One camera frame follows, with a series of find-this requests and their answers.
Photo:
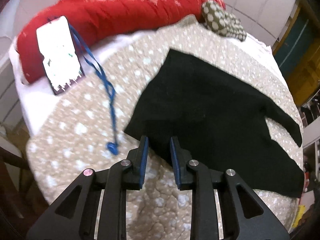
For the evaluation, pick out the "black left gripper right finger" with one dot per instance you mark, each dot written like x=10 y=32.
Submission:
x=222 y=202

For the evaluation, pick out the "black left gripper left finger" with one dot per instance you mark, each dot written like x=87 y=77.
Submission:
x=93 y=206

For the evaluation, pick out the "black pants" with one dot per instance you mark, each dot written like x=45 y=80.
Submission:
x=220 y=120

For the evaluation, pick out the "beige heart pattern quilt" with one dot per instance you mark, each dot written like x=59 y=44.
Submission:
x=75 y=135

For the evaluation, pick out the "cluttered white shelf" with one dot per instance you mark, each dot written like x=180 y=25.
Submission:
x=309 y=113

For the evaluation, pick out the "smartphone with lit screen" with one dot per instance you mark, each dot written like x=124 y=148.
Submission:
x=59 y=58

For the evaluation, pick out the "yellow wooden door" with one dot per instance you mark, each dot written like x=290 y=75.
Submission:
x=297 y=56

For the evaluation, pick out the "green white patterned cushion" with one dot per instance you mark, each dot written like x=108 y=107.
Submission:
x=224 y=24

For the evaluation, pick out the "red floral comforter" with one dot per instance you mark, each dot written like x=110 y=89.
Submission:
x=95 y=20

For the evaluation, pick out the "white wardrobe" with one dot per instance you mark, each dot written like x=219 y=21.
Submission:
x=264 y=19

